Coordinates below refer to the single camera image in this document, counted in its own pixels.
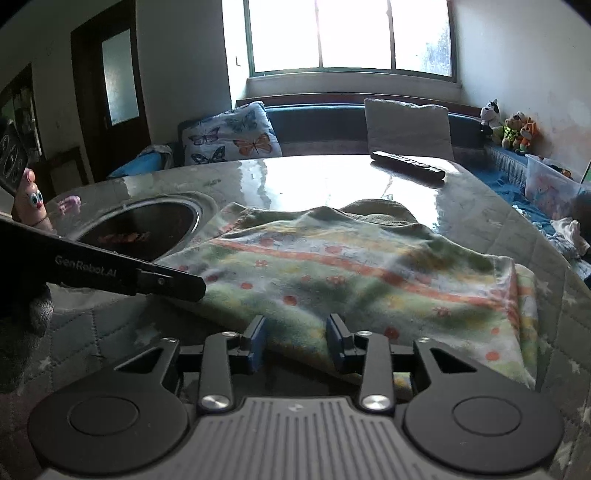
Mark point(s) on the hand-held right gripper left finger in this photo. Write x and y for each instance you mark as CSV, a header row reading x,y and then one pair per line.
x,y
256,344

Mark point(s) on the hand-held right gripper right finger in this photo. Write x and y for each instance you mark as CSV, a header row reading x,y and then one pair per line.
x,y
334,344

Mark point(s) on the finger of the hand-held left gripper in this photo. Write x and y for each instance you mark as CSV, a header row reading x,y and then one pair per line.
x,y
175,286

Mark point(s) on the pastel patterned child's shirt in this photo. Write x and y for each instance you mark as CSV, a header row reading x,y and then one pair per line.
x,y
346,277

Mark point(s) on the small pink object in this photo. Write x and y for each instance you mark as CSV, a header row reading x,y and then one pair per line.
x,y
71,203

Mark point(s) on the round black inset cooker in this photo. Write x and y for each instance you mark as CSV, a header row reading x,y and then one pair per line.
x,y
138,226

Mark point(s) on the pink cartoon-eyed bottle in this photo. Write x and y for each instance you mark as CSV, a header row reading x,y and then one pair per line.
x,y
30,198

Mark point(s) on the wooden chair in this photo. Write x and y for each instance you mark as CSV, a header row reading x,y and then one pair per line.
x,y
64,154

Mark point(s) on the blue cloth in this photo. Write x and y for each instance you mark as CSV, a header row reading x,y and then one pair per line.
x,y
138,165

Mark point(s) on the grey garment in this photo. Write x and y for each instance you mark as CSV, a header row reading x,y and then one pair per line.
x,y
159,148

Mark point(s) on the dark wooden door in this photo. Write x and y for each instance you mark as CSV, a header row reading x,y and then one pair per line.
x,y
90,115

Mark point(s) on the butterfly print pillow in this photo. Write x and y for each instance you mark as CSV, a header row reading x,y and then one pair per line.
x,y
231,134

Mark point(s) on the dark wooden display cabinet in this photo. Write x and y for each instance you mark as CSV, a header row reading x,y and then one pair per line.
x,y
25,106

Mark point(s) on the black remote control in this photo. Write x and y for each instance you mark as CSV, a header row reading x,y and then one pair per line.
x,y
408,165

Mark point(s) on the blue bench sofa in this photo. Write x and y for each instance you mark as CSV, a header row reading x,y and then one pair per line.
x,y
318,124

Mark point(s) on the plain grey pillow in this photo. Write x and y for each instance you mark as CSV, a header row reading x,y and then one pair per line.
x,y
406,127

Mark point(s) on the white cloth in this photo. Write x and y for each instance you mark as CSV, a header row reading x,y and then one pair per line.
x,y
568,235

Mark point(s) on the clear plastic storage box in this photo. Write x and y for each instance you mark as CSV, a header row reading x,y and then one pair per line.
x,y
549,189

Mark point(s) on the bear plush with yellow vest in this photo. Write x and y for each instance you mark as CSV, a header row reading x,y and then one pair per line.
x,y
511,134

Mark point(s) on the black and white cow plush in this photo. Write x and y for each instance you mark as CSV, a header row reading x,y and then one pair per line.
x,y
490,113

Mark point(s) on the orange fox plush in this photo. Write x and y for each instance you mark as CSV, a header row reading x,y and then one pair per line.
x,y
527,136

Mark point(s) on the green board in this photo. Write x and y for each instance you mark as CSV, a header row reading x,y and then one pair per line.
x,y
586,173

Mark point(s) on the green-framed window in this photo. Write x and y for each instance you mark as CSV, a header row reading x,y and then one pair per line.
x,y
351,37

